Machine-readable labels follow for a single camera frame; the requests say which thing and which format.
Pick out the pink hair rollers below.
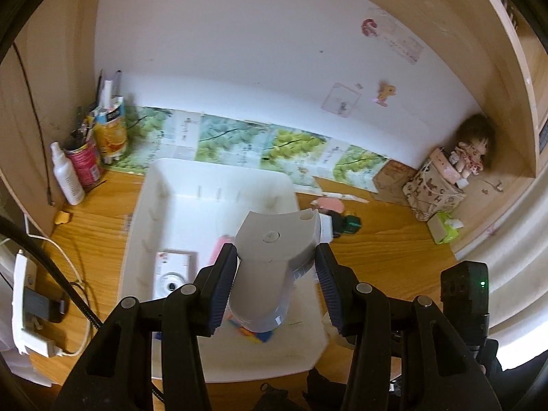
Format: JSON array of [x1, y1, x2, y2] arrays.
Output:
[[209, 235, 234, 264]]

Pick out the white compact digital camera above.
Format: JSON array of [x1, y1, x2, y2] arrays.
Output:
[[152, 250, 197, 300]]

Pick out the white square charger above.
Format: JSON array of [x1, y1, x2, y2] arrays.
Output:
[[319, 213, 334, 244]]

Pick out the green and gold perfume bottle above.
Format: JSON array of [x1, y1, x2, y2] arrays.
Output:
[[344, 212, 362, 235]]

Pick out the multicolour puzzle cube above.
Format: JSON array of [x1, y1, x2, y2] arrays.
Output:
[[227, 316, 273, 343]]

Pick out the black plug adapter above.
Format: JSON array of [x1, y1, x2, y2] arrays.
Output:
[[329, 212, 347, 238]]

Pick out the green tissue pack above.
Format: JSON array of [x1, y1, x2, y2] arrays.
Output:
[[426, 212, 464, 245]]

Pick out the pink oval case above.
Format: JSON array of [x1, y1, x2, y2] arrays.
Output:
[[310, 197, 345, 214]]

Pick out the white plastic organizer tray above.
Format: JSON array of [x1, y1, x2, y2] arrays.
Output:
[[118, 159, 328, 383]]

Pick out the patterned canvas bag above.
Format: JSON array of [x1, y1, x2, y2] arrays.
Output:
[[402, 149, 465, 222]]

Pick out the brown cardboard drawing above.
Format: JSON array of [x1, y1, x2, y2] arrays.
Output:
[[372, 160, 417, 206]]

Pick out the grape picture strip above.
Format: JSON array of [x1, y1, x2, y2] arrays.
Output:
[[111, 106, 388, 194]]

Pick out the brown haired doll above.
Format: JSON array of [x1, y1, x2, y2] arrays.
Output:
[[449, 113, 496, 180]]

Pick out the red can pen holder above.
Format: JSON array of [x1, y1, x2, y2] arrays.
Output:
[[63, 137, 104, 191]]

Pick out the white spray bottle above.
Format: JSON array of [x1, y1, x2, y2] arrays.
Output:
[[50, 142, 85, 206]]

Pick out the orange juice carton holder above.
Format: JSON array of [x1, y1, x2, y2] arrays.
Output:
[[92, 97, 128, 165]]

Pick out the wooden shelf unit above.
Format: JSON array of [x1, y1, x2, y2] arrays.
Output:
[[0, 0, 548, 262]]

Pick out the white power strip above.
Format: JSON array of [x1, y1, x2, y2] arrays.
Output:
[[11, 250, 59, 358]]

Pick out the black hanging cable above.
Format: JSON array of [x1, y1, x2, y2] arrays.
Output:
[[11, 42, 55, 206]]

